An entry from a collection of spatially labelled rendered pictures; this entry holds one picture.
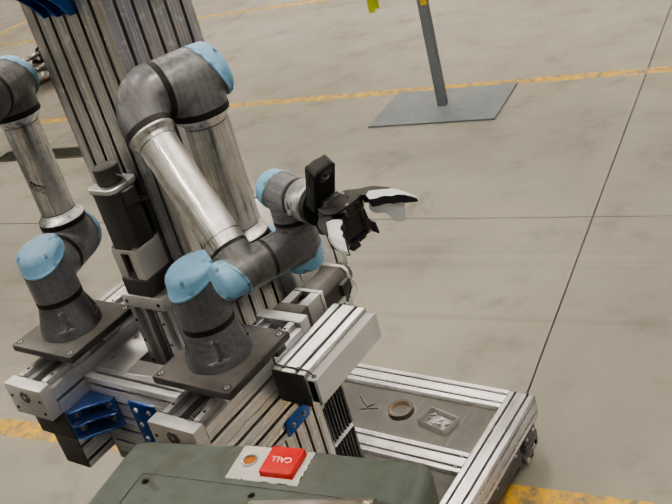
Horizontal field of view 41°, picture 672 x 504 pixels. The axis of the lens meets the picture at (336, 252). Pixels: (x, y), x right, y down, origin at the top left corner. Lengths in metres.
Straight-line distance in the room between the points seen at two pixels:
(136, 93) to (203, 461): 0.67
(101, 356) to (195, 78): 0.87
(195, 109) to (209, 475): 0.69
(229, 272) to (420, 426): 1.65
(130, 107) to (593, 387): 2.28
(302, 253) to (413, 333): 2.33
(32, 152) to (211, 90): 0.63
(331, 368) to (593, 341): 1.88
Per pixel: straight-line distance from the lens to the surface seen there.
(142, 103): 1.70
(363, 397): 3.31
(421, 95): 6.58
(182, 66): 1.75
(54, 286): 2.23
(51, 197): 2.29
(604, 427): 3.33
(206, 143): 1.80
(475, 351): 3.76
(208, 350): 1.91
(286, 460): 1.48
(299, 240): 1.64
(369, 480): 1.42
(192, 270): 1.86
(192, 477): 1.55
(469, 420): 3.11
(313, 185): 1.45
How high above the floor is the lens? 2.21
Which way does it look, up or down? 28 degrees down
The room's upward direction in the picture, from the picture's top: 16 degrees counter-clockwise
